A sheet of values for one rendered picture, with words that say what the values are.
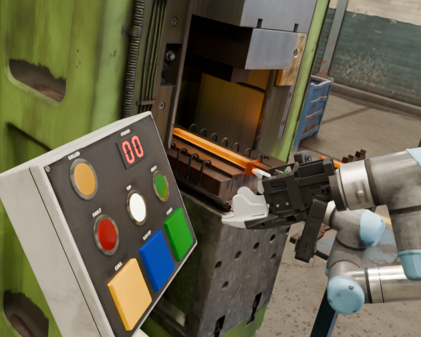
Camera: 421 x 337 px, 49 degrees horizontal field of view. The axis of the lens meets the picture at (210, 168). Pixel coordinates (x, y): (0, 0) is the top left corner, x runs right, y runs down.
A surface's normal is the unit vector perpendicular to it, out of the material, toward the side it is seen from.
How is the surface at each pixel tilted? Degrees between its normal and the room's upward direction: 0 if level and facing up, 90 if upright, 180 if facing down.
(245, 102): 90
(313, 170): 90
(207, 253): 90
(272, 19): 90
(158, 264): 60
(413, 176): 74
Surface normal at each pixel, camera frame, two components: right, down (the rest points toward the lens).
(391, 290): -0.32, 0.09
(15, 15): 0.65, 0.39
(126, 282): 0.91, -0.22
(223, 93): -0.65, 0.16
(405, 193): -0.54, 0.01
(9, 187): -0.29, 0.31
